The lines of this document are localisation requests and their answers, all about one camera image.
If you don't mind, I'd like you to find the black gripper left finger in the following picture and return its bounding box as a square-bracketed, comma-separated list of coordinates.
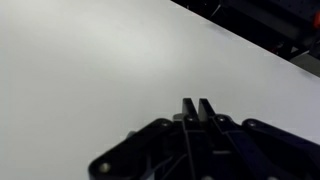
[88, 98, 198, 180]

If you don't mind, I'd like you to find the black perforated mounting board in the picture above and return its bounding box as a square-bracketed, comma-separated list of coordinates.
[172, 0, 320, 61]

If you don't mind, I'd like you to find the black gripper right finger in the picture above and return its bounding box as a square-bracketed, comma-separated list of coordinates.
[198, 99, 320, 180]

